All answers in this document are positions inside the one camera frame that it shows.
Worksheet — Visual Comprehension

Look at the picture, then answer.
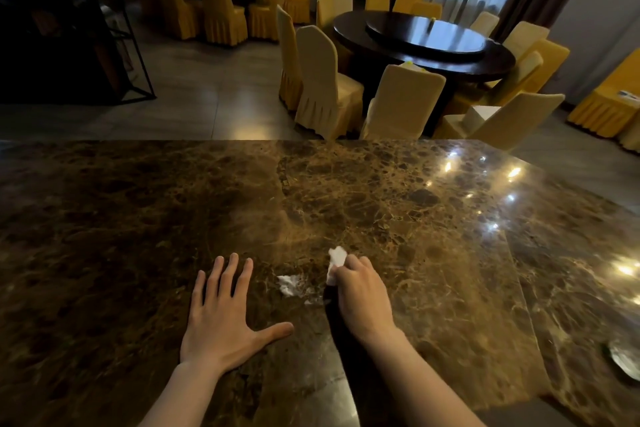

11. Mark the person's right hand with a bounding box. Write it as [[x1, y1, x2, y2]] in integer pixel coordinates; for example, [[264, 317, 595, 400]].
[[331, 254, 398, 345]]

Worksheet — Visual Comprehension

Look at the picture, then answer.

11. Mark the person's left hand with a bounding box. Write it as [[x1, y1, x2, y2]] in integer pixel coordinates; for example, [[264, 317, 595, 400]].
[[180, 253, 295, 376]]

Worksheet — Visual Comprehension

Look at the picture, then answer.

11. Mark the white tissue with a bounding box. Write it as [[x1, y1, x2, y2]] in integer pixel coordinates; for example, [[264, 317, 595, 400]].
[[326, 246, 349, 287]]

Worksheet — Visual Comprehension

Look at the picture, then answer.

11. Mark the person's left forearm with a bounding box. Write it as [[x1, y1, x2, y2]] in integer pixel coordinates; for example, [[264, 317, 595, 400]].
[[139, 362, 224, 427]]

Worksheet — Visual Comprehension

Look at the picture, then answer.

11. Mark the person's right forearm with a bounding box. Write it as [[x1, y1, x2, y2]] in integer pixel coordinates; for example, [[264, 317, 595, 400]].
[[361, 327, 487, 427]]

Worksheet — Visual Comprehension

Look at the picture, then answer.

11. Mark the white foam patch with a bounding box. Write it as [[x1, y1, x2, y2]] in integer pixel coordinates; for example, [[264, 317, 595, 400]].
[[277, 274, 326, 306]]

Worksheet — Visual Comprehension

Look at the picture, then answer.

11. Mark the dark glass lazy susan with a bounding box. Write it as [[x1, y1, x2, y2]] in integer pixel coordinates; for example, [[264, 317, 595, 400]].
[[365, 16, 488, 62]]

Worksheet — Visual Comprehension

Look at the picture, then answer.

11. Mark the black metal shelf rack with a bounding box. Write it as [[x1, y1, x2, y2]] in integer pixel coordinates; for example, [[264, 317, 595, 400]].
[[0, 0, 157, 106]]

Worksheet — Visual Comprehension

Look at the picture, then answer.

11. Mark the round glass dish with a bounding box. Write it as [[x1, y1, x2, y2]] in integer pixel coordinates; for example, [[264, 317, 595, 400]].
[[602, 339, 640, 383]]

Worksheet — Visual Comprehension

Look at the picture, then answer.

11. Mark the yellow skirted chair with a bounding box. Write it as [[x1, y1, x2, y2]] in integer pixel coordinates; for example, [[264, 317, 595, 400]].
[[567, 48, 640, 138]]

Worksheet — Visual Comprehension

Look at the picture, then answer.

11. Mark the pale skirted chair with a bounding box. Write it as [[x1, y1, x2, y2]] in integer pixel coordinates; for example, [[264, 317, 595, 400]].
[[617, 114, 640, 153]]

